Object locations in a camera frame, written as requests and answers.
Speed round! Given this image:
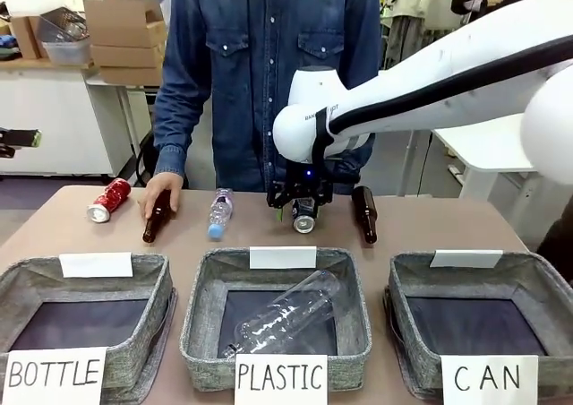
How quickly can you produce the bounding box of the flat cardboard box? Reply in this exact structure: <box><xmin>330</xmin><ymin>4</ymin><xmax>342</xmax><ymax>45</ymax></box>
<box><xmin>90</xmin><ymin>40</ymin><xmax>168</xmax><ymax>70</ymax></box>
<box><xmin>98</xmin><ymin>64</ymin><xmax>164</xmax><ymax>86</ymax></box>

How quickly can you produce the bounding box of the grey fabric basket can label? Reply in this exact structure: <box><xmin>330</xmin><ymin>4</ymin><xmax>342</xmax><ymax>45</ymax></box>
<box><xmin>383</xmin><ymin>251</ymin><xmax>573</xmax><ymax>401</ymax></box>

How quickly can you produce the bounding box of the large open cardboard box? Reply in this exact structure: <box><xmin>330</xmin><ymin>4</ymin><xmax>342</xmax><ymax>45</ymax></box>
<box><xmin>82</xmin><ymin>0</ymin><xmax>168</xmax><ymax>48</ymax></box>

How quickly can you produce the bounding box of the person's right forearm denim sleeve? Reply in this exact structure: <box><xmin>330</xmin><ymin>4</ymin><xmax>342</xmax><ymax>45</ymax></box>
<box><xmin>153</xmin><ymin>82</ymin><xmax>212</xmax><ymax>183</ymax></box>

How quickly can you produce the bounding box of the small blue-capped water bottle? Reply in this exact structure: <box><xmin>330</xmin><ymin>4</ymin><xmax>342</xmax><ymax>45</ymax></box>
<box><xmin>206</xmin><ymin>187</ymin><xmax>236</xmax><ymax>240</ymax></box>

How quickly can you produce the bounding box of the grey fabric basket bottle label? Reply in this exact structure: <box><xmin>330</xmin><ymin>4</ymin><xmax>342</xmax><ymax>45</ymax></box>
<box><xmin>0</xmin><ymin>252</ymin><xmax>179</xmax><ymax>405</ymax></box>

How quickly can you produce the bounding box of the blue cloth bundle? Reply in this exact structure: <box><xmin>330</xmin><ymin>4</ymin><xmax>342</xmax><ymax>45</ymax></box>
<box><xmin>0</xmin><ymin>31</ymin><xmax>22</xmax><ymax>62</ymax></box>

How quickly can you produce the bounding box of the white PLASTIC paper label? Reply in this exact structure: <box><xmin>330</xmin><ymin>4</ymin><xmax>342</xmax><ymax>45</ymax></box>
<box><xmin>233</xmin><ymin>353</ymin><xmax>329</xmax><ymax>405</ymax></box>

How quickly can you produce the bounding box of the white cabinet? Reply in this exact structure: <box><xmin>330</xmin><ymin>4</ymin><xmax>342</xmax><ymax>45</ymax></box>
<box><xmin>0</xmin><ymin>58</ymin><xmax>138</xmax><ymax>178</ymax></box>

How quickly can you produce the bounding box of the dark object at table edge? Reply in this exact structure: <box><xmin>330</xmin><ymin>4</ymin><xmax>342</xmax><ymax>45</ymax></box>
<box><xmin>535</xmin><ymin>218</ymin><xmax>573</xmax><ymax>286</ymax></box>

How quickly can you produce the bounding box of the person's right hand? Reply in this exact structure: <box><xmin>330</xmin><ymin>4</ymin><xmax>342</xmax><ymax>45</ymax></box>
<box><xmin>137</xmin><ymin>171</ymin><xmax>185</xmax><ymax>221</ymax></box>

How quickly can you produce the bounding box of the dark aluminium can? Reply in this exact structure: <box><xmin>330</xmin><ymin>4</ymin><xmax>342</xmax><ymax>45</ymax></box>
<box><xmin>291</xmin><ymin>198</ymin><xmax>321</xmax><ymax>235</ymax></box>

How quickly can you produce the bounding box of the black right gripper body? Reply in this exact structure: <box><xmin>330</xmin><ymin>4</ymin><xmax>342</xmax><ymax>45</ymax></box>
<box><xmin>267</xmin><ymin>157</ymin><xmax>335</xmax><ymax>209</ymax></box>

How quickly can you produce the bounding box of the large clear plastic bottle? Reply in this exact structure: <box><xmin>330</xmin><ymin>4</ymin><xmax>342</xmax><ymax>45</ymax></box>
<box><xmin>222</xmin><ymin>269</ymin><xmax>346</xmax><ymax>360</ymax></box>

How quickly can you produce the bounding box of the small cardboard box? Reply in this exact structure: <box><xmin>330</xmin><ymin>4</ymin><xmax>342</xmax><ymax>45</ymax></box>
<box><xmin>9</xmin><ymin>13</ymin><xmax>51</xmax><ymax>61</ymax></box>

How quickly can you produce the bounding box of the person's denim shirt torso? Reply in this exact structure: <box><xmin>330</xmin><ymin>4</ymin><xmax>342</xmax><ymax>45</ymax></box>
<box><xmin>153</xmin><ymin>0</ymin><xmax>384</xmax><ymax>195</ymax></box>

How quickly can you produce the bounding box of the white BOTTLE paper label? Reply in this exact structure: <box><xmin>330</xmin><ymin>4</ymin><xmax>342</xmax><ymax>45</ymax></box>
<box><xmin>0</xmin><ymin>346</ymin><xmax>109</xmax><ymax>405</ymax></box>

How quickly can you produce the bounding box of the white CAN paper label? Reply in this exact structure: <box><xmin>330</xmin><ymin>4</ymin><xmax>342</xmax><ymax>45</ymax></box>
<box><xmin>440</xmin><ymin>354</ymin><xmax>540</xmax><ymax>405</ymax></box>

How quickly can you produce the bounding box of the white desk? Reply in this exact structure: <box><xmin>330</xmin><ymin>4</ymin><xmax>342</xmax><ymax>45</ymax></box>
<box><xmin>430</xmin><ymin>126</ymin><xmax>541</xmax><ymax>200</ymax></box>

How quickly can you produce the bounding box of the clear plastic storage container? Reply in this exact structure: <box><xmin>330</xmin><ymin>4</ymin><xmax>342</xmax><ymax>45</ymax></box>
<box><xmin>37</xmin><ymin>7</ymin><xmax>94</xmax><ymax>66</ymax></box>

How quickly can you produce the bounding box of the red aluminium can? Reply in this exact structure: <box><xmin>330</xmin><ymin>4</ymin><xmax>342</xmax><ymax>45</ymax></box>
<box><xmin>86</xmin><ymin>177</ymin><xmax>133</xmax><ymax>224</ymax></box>

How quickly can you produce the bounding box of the blank white card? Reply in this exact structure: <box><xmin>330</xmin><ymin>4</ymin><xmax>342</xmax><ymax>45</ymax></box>
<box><xmin>249</xmin><ymin>245</ymin><xmax>318</xmax><ymax>271</ymax></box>
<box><xmin>429</xmin><ymin>248</ymin><xmax>504</xmax><ymax>270</ymax></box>
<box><xmin>59</xmin><ymin>252</ymin><xmax>134</xmax><ymax>280</ymax></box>

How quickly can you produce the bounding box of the grey pleated skirt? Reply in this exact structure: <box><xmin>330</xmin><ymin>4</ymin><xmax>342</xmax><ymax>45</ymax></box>
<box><xmin>383</xmin><ymin>14</ymin><xmax>434</xmax><ymax>71</ymax></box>

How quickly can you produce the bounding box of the grey fabric basket plastic label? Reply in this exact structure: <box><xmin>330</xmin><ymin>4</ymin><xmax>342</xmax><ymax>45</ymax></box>
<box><xmin>179</xmin><ymin>246</ymin><xmax>373</xmax><ymax>393</ymax></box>

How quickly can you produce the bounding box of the brown glass bottle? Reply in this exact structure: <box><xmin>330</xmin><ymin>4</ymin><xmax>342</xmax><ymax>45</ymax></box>
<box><xmin>351</xmin><ymin>185</ymin><xmax>379</xmax><ymax>245</ymax></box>
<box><xmin>141</xmin><ymin>189</ymin><xmax>178</xmax><ymax>245</ymax></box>

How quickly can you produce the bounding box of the person's left forearm denim sleeve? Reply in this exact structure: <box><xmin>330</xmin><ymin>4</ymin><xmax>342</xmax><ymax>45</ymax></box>
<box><xmin>333</xmin><ymin>132</ymin><xmax>376</xmax><ymax>196</ymax></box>

